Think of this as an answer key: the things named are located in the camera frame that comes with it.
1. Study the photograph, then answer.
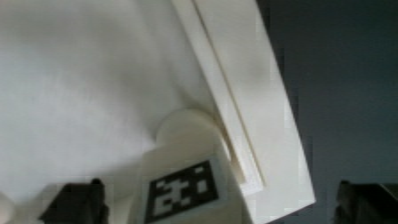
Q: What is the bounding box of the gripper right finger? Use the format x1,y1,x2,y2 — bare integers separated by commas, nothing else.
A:
334,180,398,224

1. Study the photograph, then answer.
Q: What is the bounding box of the white leg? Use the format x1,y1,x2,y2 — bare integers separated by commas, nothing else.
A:
130,109,253,224

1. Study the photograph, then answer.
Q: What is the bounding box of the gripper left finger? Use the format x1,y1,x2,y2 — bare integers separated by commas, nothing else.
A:
39,179,110,224

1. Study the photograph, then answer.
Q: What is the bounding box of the white obstacle fence wall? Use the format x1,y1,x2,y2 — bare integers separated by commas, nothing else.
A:
192,0,318,224

